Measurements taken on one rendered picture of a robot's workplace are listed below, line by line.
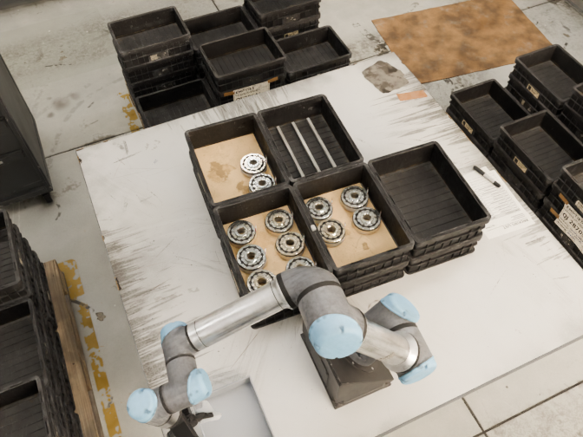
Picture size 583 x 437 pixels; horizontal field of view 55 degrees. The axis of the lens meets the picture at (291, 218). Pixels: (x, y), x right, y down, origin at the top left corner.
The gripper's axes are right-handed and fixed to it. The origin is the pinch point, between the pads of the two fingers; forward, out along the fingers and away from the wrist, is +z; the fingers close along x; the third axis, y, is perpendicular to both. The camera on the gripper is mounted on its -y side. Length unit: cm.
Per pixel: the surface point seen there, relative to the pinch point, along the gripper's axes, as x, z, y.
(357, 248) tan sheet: -70, 23, 33
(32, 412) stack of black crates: 59, 21, 46
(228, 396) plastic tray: -7.3, 17.7, 10.6
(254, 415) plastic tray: -12.0, 19.1, 1.1
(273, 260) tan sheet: -43, 15, 43
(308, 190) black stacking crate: -67, 16, 61
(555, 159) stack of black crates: -187, 103, 55
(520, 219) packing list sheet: -133, 54, 21
